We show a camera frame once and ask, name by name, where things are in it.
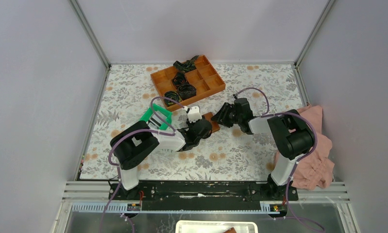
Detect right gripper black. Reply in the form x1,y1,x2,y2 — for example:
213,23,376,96
210,103,241,129

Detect brown leather card holder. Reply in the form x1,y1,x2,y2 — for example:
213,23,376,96
202,112,220,133

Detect green plastic card box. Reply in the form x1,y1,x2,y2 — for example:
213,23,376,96
140,104,172,130

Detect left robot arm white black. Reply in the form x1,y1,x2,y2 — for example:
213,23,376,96
109,105,213,200

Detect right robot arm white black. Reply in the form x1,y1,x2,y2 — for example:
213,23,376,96
211,98,318,200

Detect black items in tray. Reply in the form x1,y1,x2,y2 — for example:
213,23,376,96
171,55,199,100

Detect orange wooden compartment tray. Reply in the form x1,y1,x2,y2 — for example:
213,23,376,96
151,55,226,105

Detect pink crumpled cloth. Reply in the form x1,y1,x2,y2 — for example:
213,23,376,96
281,105,336,190

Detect black coiled cable in tray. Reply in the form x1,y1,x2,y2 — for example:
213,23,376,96
163,91,182,106

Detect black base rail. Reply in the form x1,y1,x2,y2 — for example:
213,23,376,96
109,181,299,211

